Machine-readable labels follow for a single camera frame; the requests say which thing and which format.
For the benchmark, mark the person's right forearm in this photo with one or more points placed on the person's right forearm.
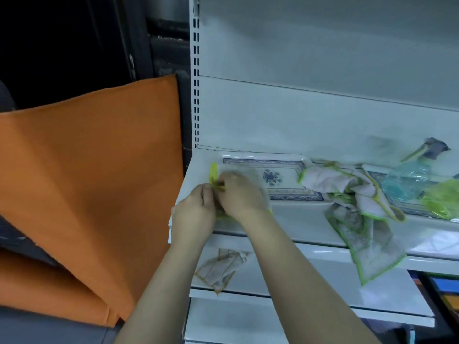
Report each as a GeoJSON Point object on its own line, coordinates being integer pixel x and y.
{"type": "Point", "coordinates": [304, 283]}

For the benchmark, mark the person's left hand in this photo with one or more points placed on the person's left hand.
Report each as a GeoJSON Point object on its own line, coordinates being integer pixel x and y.
{"type": "Point", "coordinates": [192, 218]}

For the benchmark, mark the crumpled grey cloth green trim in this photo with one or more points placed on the crumpled grey cloth green trim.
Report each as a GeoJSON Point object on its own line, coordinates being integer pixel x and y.
{"type": "Point", "coordinates": [358, 218]}

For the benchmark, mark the grey cloth with orange trim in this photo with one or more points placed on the grey cloth with orange trim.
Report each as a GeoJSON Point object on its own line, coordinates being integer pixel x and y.
{"type": "Point", "coordinates": [220, 268]}

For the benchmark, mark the white tray with blue pattern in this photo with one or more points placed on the white tray with blue pattern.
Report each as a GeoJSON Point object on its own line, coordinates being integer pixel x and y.
{"type": "Point", "coordinates": [398, 197]}
{"type": "Point", "coordinates": [276, 177]}

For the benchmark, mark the grey cloth with green trim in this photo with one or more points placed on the grey cloth with green trim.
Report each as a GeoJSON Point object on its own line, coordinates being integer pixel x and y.
{"type": "Point", "coordinates": [229, 182]}

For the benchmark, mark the orange fabric sheet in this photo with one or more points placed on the orange fabric sheet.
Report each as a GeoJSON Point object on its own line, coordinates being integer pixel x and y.
{"type": "Point", "coordinates": [89, 182]}

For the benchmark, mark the person's left forearm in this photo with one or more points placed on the person's left forearm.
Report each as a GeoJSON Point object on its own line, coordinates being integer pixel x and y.
{"type": "Point", "coordinates": [161, 293]}

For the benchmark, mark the person's right hand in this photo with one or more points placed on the person's right hand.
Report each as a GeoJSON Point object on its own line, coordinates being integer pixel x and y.
{"type": "Point", "coordinates": [239, 198]}

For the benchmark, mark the green plastic bag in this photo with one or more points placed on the green plastic bag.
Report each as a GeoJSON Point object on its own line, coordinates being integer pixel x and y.
{"type": "Point", "coordinates": [441, 200]}

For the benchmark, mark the person's left fingers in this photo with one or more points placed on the person's left fingers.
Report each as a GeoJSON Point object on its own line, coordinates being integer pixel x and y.
{"type": "Point", "coordinates": [208, 192]}

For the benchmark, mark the clear blue spray bottle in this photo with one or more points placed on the clear blue spray bottle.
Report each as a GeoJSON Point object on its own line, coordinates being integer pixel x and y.
{"type": "Point", "coordinates": [412, 179]}

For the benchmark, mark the white metal shelf unit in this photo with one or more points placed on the white metal shelf unit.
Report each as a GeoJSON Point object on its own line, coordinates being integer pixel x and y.
{"type": "Point", "coordinates": [304, 103]}

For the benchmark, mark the person's right fingers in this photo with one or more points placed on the person's right fingers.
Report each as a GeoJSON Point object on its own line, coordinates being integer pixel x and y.
{"type": "Point", "coordinates": [223, 188]}

